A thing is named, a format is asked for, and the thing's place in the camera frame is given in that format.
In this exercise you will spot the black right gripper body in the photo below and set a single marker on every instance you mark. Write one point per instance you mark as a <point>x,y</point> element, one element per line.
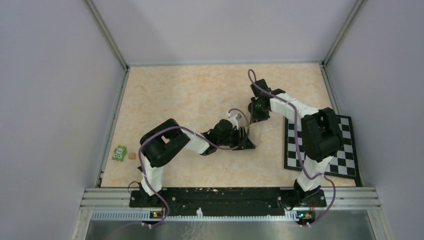
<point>257,112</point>

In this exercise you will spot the small tan block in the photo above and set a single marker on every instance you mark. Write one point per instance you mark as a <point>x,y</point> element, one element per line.
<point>132,156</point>

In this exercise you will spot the aluminium front rail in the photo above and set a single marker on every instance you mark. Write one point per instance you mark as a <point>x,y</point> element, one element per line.
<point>113,204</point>

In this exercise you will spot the green white small package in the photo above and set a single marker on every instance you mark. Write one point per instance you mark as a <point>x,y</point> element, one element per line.
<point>119,153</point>

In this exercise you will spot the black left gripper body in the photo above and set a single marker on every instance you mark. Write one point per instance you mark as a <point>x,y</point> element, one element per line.
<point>233,139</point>

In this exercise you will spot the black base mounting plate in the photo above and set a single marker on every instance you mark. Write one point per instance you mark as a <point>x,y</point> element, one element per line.
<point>227,201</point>

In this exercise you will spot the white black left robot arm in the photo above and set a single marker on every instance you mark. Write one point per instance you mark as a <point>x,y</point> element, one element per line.
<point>160,145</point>

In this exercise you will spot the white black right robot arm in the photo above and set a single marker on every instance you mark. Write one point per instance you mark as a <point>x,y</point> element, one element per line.
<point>317,135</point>

